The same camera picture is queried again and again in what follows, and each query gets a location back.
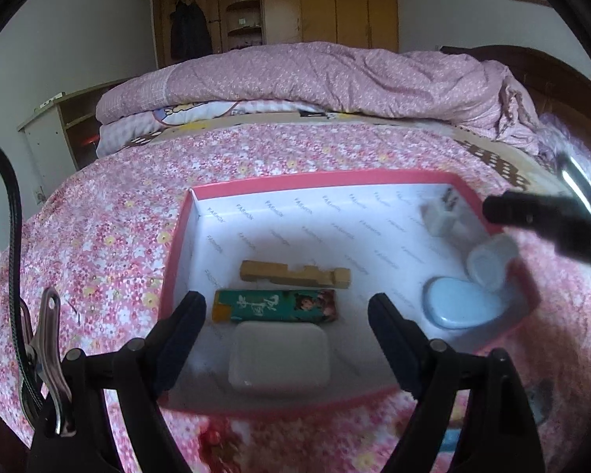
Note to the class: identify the pink quilt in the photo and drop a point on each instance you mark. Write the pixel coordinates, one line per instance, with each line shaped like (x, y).
(325, 74)

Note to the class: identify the grey-blue teardrop tape dispenser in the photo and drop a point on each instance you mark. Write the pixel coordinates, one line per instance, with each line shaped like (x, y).
(455, 300)

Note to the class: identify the notched wooden block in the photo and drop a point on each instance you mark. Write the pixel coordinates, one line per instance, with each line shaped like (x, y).
(276, 272)

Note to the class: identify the cartoon printed blanket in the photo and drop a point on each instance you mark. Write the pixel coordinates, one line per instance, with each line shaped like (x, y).
(192, 111)

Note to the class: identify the white bottle orange label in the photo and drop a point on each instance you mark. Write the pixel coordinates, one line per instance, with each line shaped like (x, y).
(487, 263)

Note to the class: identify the green printed lighter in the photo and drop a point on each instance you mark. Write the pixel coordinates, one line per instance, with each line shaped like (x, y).
(276, 305)

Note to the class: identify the white rounded plastic case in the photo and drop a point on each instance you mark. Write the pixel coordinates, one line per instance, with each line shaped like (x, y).
(278, 354)

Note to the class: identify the white charger plug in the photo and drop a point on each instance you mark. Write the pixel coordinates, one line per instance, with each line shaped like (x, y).
(438, 219)

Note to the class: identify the white bedside cabinet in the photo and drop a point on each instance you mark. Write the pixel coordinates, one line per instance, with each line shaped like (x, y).
(44, 138)

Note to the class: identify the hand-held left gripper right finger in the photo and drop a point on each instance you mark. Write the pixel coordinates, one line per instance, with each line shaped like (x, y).
(399, 345)

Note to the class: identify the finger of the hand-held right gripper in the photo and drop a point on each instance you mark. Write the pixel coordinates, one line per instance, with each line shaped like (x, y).
(537, 217)

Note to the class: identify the dark hanging coat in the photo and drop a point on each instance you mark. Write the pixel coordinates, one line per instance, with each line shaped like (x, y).
(191, 29)

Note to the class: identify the wooden wardrobe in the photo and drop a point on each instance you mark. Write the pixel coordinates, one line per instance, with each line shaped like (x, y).
(335, 5)

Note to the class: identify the metal spring clip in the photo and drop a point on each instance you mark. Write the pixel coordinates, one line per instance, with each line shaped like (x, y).
(49, 350)
(578, 182)

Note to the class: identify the purple pillow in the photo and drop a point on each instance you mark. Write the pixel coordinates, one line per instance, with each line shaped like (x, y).
(556, 133)

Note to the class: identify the pink floral bedsheet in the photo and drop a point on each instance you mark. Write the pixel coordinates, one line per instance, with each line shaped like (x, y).
(103, 217)

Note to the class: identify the dark wooden headboard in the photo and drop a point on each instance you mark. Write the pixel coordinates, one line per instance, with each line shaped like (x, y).
(561, 79)

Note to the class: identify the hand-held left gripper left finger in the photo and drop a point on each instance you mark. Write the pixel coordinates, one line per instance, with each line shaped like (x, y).
(177, 340)

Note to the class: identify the pink shallow cardboard box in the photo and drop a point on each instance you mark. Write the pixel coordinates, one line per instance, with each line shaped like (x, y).
(325, 217)

